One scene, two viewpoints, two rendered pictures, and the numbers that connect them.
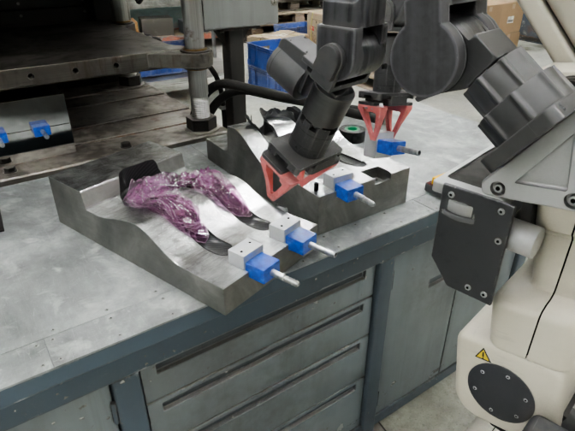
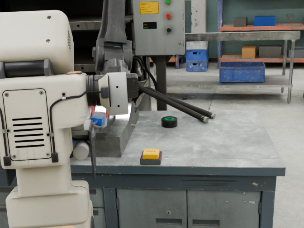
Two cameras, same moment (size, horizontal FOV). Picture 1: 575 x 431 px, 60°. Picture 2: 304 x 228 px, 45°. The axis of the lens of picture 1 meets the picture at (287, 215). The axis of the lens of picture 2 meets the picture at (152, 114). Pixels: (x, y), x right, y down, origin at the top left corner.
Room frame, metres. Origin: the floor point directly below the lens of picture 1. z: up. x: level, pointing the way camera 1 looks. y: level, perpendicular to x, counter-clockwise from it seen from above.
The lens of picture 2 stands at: (0.12, -1.27, 1.41)
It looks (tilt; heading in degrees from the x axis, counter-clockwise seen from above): 18 degrees down; 42
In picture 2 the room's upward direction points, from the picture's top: 2 degrees counter-clockwise
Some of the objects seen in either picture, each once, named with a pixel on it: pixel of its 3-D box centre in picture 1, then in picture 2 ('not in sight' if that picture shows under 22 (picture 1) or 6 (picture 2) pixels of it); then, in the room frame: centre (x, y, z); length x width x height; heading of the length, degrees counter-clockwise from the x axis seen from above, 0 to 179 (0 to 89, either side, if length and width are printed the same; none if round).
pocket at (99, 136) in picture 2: (375, 180); (100, 138); (1.00, -0.20, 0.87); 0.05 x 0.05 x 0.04; 35
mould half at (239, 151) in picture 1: (298, 154); (102, 121); (1.16, -0.03, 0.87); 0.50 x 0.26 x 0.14; 35
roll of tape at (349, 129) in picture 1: (352, 133); (169, 121); (1.45, -0.20, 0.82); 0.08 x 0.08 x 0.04
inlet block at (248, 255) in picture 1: (267, 269); not in sight; (0.68, 0.03, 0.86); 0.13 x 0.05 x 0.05; 52
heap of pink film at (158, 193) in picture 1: (181, 191); not in sight; (0.89, 0.21, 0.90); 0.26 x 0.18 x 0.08; 52
